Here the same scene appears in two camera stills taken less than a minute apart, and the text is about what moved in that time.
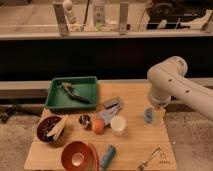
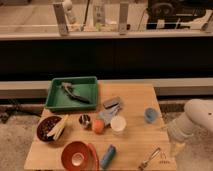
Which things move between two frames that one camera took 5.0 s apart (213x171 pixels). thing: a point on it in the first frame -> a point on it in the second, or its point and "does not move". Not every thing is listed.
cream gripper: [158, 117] -> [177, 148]
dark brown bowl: [45, 126] does not move
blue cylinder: [108, 156] does not move
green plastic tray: [58, 98] does not move
